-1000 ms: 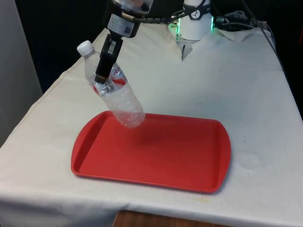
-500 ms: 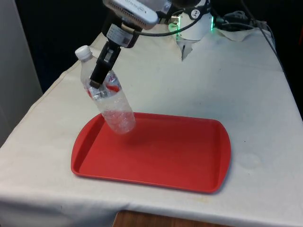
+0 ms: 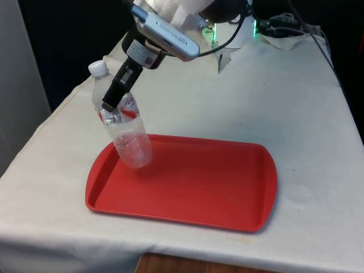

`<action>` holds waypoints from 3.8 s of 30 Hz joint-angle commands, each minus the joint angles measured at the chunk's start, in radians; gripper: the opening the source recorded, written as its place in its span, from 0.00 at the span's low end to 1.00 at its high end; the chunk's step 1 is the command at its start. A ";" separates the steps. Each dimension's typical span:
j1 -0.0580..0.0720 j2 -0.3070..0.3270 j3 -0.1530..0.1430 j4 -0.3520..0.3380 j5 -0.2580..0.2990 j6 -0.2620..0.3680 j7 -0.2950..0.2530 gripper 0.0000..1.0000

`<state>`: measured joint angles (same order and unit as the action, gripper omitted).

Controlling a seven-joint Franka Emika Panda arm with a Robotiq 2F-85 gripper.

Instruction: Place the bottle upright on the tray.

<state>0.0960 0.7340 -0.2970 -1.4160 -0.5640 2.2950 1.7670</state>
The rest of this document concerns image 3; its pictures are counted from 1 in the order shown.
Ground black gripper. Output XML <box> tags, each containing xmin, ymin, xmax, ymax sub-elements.
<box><xmin>101</xmin><ymin>29</ymin><xmax>168</xmax><ymax>111</ymax></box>

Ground clear plastic bottle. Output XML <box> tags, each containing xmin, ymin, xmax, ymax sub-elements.
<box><xmin>88</xmin><ymin>60</ymin><xmax>154</xmax><ymax>169</ymax></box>

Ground red plastic tray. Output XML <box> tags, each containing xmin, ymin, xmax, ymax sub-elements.
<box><xmin>85</xmin><ymin>133</ymin><xmax>278</xmax><ymax>234</ymax></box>

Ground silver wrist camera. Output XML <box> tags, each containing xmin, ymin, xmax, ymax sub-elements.
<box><xmin>131</xmin><ymin>5</ymin><xmax>200</xmax><ymax>62</ymax></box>

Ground black cable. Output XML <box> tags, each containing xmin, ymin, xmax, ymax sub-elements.
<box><xmin>197</xmin><ymin>0</ymin><xmax>254</xmax><ymax>57</ymax></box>
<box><xmin>266</xmin><ymin>0</ymin><xmax>313</xmax><ymax>38</ymax></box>

